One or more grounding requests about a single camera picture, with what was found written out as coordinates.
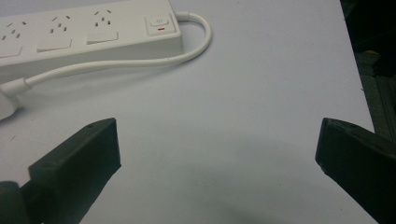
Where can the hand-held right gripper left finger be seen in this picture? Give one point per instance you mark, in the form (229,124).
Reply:
(77,168)

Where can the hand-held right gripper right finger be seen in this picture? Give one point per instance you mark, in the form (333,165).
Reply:
(358,168)

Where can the metal stand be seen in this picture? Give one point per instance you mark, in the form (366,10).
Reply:
(378,90)

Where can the white plug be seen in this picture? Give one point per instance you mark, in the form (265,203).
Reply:
(7,99)

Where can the white power strip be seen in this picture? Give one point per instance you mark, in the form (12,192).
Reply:
(90,34)

